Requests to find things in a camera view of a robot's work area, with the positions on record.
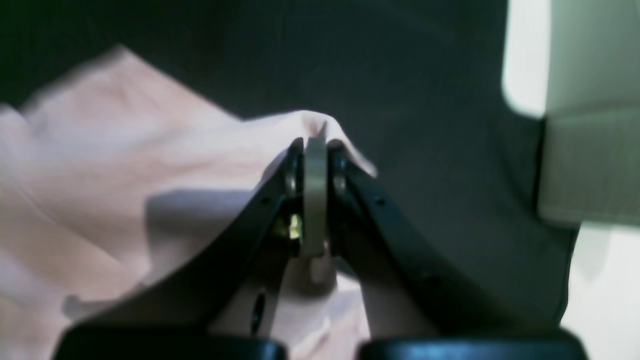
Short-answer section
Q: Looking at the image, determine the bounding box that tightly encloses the pink T-shirt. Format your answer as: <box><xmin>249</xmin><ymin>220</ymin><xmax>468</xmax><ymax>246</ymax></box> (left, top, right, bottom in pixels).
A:
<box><xmin>1</xmin><ymin>47</ymin><xmax>377</xmax><ymax>360</ymax></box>

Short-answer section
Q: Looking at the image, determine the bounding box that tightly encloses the white right base block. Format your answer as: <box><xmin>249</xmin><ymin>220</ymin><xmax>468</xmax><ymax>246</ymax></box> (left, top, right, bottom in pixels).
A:
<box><xmin>502</xmin><ymin>0</ymin><xmax>640</xmax><ymax>360</ymax></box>

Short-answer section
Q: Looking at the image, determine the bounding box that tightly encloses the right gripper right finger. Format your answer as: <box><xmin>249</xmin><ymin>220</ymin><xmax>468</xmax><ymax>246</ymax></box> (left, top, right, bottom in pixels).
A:
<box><xmin>327</xmin><ymin>140</ymin><xmax>587</xmax><ymax>360</ymax></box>

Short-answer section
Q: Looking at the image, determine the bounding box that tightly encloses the black table cloth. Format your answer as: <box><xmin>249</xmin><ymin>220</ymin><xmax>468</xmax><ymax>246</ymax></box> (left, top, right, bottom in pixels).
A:
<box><xmin>1</xmin><ymin>0</ymin><xmax>578</xmax><ymax>325</ymax></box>

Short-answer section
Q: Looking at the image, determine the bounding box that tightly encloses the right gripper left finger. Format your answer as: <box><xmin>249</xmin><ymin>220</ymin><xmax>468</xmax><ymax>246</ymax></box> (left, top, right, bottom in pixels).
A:
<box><xmin>54</xmin><ymin>137</ymin><xmax>329</xmax><ymax>360</ymax></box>

